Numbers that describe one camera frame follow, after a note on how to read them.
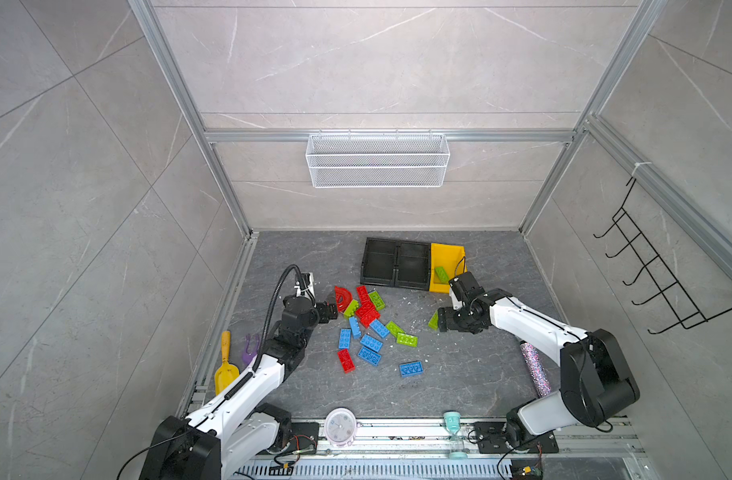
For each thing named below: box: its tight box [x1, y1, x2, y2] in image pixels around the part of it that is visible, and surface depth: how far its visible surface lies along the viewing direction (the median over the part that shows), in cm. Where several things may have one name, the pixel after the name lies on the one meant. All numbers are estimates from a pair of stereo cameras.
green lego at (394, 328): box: [386, 320, 406, 337], surface depth 95 cm
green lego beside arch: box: [344, 299, 359, 320], surface depth 97 cm
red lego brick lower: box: [338, 348, 355, 374], surface depth 87 cm
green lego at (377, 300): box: [368, 291, 386, 311], surface depth 100 cm
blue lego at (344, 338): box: [338, 328, 351, 349], surface depth 92 cm
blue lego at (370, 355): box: [358, 346, 382, 366], surface depth 88 cm
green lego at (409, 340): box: [396, 332, 419, 347], surface depth 92 cm
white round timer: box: [324, 408, 363, 447], surface depth 75 cm
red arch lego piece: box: [334, 286, 353, 313], surface depth 102 cm
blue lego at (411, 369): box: [399, 361, 424, 378], surface depth 86 cm
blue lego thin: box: [349, 316, 361, 339], surface depth 92 cm
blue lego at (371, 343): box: [360, 334, 384, 352], surface depth 90 cm
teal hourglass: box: [443, 410, 468, 460], surface depth 75 cm
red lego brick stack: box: [356, 285, 380, 328], surface depth 97 cm
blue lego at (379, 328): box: [369, 319, 390, 339], surface depth 92 cm
